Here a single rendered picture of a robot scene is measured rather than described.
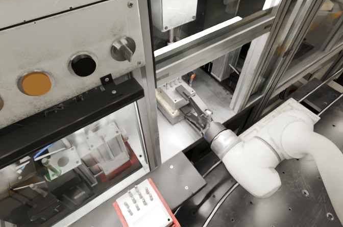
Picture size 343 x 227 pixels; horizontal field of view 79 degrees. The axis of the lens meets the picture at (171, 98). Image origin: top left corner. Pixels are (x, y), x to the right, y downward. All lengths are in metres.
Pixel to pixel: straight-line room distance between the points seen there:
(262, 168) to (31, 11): 0.60
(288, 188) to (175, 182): 0.54
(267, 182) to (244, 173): 0.06
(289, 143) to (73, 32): 0.57
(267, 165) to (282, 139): 0.08
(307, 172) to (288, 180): 0.10
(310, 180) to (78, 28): 1.07
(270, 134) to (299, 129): 0.07
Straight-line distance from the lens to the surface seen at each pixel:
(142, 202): 0.61
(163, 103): 0.81
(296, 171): 1.14
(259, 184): 0.65
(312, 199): 1.12
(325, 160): 0.55
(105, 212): 0.74
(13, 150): 0.33
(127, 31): 0.31
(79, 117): 0.32
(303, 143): 0.63
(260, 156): 0.65
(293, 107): 1.08
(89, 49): 0.30
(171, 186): 0.73
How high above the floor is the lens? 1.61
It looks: 50 degrees down
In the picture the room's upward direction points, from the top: straight up
